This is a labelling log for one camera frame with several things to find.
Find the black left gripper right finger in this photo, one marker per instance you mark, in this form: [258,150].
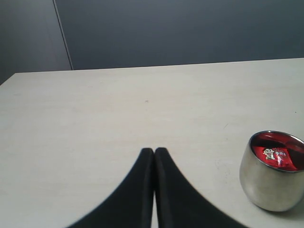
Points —
[179,204]

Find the stainless steel cup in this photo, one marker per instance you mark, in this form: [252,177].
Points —
[268,188]

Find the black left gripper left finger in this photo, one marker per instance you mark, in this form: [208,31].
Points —
[130,205]

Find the red candies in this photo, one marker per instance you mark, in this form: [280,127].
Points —
[278,150]

